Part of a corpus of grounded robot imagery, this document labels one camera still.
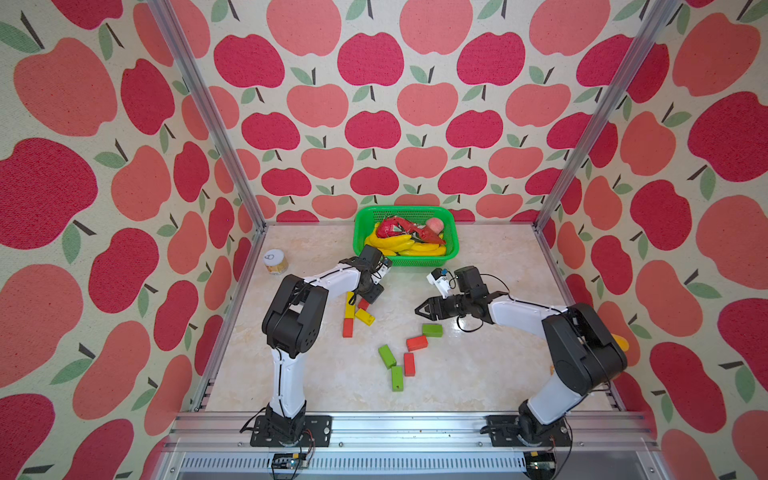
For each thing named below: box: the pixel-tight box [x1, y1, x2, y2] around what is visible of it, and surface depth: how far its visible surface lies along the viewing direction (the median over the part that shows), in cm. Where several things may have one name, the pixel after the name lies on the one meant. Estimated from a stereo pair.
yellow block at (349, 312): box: [344, 298, 356, 319], surface depth 97 cm
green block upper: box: [422, 324, 444, 338], surface depth 92 cm
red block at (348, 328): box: [342, 318, 355, 338], surface depth 95 cm
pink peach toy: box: [426, 218, 444, 234], surface depth 115 cm
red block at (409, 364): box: [403, 352, 416, 377], surface depth 86 cm
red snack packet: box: [376, 217, 446, 245], surface depth 110 cm
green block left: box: [378, 344, 397, 369], surface depth 87 cm
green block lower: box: [391, 366, 404, 392], surface depth 84 cm
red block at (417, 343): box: [406, 335, 429, 352], surface depth 90 cm
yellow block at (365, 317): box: [355, 308, 376, 326], surface depth 95 cm
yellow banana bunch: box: [364, 223, 446, 256], surface depth 107 cm
